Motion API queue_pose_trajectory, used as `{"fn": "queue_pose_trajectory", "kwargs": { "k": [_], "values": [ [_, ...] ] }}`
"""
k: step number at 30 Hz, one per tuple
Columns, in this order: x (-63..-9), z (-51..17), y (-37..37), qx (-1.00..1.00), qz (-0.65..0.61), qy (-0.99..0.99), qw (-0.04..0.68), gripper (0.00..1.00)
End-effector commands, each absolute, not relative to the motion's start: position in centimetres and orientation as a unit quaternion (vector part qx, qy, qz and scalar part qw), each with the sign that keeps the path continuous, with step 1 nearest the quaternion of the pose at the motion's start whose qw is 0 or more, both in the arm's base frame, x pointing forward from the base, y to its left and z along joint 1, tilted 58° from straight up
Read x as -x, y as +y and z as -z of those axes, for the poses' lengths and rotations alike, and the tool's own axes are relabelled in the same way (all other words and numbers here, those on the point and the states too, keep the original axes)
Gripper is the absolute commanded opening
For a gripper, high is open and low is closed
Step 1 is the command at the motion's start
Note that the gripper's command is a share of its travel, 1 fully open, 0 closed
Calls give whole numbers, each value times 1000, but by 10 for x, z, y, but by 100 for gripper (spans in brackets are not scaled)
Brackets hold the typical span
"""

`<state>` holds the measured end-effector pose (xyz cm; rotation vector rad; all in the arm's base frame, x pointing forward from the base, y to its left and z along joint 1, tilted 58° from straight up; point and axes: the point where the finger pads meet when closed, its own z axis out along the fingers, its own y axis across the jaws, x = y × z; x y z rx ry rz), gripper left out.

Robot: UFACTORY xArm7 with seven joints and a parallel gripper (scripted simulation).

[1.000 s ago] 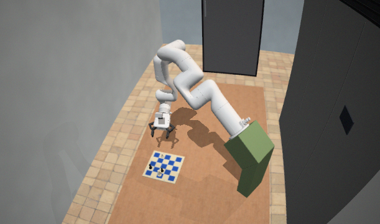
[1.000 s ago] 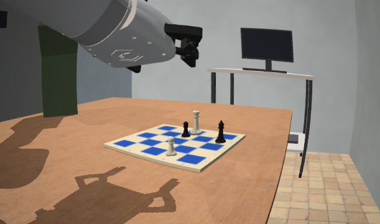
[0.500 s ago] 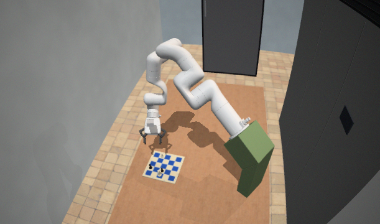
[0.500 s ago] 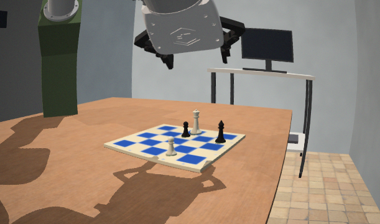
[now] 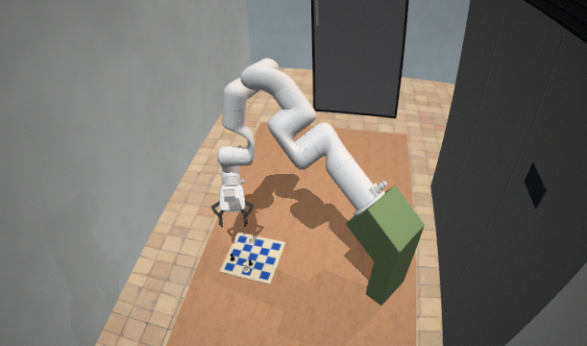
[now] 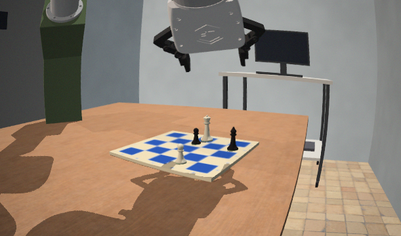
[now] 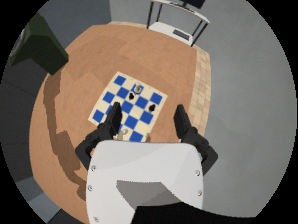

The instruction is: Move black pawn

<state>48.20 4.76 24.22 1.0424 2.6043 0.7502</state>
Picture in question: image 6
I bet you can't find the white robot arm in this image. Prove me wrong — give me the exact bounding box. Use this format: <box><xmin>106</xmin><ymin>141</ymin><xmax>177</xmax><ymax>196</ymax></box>
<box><xmin>46</xmin><ymin>0</ymin><xmax>222</xmax><ymax>23</ymax></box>

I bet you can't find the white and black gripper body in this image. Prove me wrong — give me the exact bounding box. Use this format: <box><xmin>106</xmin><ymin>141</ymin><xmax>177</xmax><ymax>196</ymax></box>
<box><xmin>167</xmin><ymin>0</ymin><xmax>245</xmax><ymax>54</ymax></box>

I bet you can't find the black bishop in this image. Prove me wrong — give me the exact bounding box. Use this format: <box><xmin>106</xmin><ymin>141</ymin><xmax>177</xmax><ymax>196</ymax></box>
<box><xmin>227</xmin><ymin>127</ymin><xmax>238</xmax><ymax>151</ymax></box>

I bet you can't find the black pawn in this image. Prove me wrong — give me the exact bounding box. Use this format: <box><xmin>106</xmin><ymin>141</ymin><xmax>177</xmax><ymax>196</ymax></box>
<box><xmin>192</xmin><ymin>128</ymin><xmax>201</xmax><ymax>145</ymax></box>

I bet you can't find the white queen chess piece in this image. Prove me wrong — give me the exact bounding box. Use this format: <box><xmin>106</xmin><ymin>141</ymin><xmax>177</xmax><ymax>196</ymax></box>
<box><xmin>201</xmin><ymin>115</ymin><xmax>213</xmax><ymax>142</ymax></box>

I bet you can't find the blue and white chessboard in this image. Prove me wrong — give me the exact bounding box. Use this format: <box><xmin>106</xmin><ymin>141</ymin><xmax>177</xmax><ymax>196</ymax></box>
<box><xmin>109</xmin><ymin>130</ymin><xmax>259</xmax><ymax>182</ymax></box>

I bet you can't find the white pawn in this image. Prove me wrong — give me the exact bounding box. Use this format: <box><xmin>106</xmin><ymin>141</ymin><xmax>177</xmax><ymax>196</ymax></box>
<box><xmin>175</xmin><ymin>144</ymin><xmax>186</xmax><ymax>165</ymax></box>

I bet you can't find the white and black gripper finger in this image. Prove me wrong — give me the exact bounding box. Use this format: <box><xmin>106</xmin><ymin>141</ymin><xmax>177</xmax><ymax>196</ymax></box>
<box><xmin>154</xmin><ymin>26</ymin><xmax>190</xmax><ymax>72</ymax></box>
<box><xmin>238</xmin><ymin>17</ymin><xmax>265</xmax><ymax>66</ymax></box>

